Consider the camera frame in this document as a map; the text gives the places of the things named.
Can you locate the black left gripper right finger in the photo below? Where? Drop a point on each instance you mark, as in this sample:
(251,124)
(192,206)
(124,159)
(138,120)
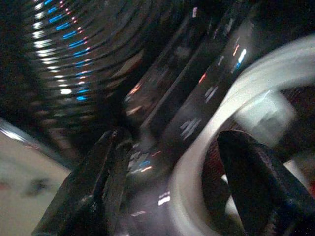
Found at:
(253,186)

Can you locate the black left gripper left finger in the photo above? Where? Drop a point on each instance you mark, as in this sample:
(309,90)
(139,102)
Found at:
(98,186)

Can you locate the ribbed black washer dial knob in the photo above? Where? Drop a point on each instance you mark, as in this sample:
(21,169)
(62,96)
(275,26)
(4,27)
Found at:
(64,56)

